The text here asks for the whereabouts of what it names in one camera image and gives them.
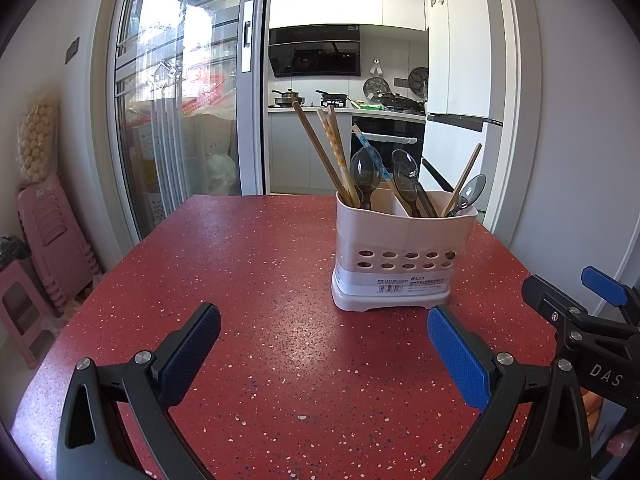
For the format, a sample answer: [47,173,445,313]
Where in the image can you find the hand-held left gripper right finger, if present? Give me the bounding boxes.
[427,305,593,480]

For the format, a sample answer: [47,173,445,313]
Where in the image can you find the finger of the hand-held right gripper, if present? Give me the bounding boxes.
[521,274,640,356]
[581,266,640,323]

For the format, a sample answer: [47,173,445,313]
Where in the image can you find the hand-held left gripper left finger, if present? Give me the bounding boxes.
[56,302,222,480]

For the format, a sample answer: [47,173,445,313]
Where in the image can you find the beige plastic utensil holder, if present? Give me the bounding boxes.
[331,190,478,313]

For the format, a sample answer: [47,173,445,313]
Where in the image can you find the plain wooden chopstick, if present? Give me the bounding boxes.
[440,143,483,218]
[291,101,357,207]
[317,109,359,206]

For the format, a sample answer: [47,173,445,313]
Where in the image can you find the patterned wooden chopstick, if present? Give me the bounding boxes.
[326,105,364,206]

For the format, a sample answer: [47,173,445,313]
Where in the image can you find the person's right hand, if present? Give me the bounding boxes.
[585,391,638,460]

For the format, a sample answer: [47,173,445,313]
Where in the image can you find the small pink stool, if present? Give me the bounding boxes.
[0,260,66,368]

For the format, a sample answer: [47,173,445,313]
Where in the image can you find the stack of pink stools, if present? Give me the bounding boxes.
[17,172,103,311]

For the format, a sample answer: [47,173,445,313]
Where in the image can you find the black plastic bag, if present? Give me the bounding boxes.
[0,235,31,271]

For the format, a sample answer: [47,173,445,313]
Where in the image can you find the grey lower kitchen cabinets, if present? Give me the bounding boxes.
[267,107,353,193]

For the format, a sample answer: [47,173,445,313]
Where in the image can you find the cardboard box behind glass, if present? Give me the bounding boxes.
[182,112,238,161]

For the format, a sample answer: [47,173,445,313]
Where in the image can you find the black built-in oven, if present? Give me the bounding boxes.
[351,114,427,191]

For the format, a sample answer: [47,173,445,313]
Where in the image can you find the black wok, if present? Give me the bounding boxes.
[376,92,426,111]

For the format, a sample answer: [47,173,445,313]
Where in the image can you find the round metal steamer rack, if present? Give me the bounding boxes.
[407,66,429,101]
[363,77,389,101]

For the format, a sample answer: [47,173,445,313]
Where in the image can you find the white refrigerator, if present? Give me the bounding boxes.
[420,0,503,221]

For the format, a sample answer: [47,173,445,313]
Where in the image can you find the bag of yellow balls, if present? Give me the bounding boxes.
[16,91,61,183]

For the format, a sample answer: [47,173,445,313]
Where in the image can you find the sliding glass door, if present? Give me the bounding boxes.
[107,0,271,241]

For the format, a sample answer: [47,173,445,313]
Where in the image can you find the black range hood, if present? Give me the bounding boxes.
[268,24,362,78]

